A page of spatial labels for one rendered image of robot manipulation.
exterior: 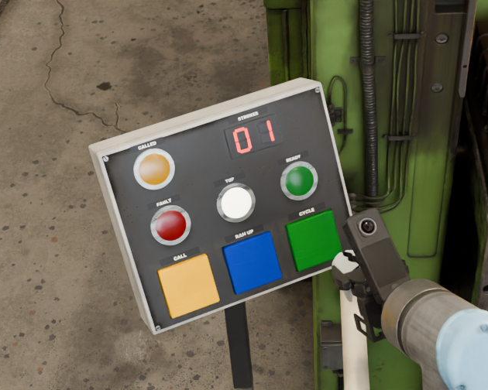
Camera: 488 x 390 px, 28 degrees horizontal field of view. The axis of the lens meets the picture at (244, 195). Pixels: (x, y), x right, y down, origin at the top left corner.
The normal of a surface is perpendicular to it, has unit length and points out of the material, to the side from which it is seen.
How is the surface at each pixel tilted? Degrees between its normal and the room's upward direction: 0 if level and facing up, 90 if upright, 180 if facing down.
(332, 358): 90
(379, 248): 32
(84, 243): 0
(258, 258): 60
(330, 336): 0
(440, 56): 90
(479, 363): 55
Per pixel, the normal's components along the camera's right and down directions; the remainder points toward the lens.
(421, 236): -0.04, 0.71
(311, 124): 0.31, 0.20
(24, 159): -0.06, -0.70
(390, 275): 0.14, -0.26
